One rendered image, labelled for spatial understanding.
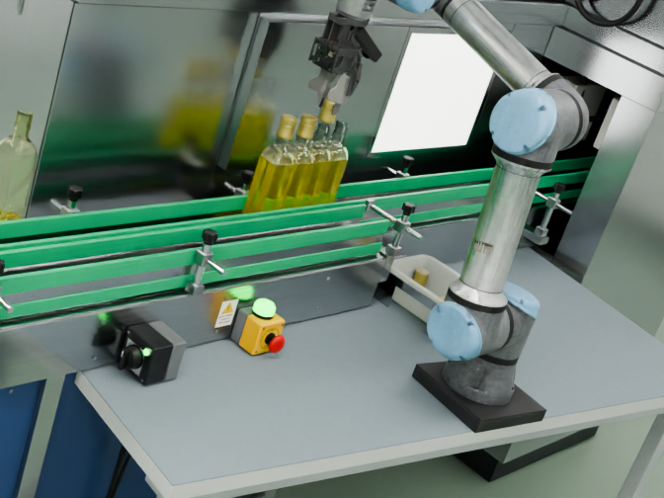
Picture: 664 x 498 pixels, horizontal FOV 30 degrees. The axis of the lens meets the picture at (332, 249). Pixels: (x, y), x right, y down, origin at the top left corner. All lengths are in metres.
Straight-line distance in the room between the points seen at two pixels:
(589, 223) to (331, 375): 1.20
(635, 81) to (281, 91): 1.09
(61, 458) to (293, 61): 0.95
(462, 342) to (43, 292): 0.78
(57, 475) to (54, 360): 0.31
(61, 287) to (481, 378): 0.88
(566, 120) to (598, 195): 1.17
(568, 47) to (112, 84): 1.50
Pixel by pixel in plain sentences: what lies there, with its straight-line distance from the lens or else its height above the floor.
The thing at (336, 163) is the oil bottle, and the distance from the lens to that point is 2.68.
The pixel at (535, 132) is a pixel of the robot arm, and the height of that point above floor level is 1.37.
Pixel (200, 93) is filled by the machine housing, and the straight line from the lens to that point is 2.56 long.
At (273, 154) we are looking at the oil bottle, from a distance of 2.55.
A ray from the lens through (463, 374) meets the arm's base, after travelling 2.53.
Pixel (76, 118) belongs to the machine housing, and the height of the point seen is 1.11.
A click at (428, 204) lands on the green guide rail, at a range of 3.02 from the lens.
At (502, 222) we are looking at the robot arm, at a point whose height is 1.18.
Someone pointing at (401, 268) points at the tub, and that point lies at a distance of 2.89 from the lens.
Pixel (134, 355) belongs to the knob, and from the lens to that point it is 2.24.
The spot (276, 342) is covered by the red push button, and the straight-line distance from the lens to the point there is 2.44.
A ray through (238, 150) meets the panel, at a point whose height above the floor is 1.03.
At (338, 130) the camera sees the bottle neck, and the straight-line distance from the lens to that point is 2.67.
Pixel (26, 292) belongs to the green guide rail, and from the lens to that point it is 2.11.
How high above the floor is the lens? 1.94
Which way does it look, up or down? 23 degrees down
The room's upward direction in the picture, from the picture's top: 19 degrees clockwise
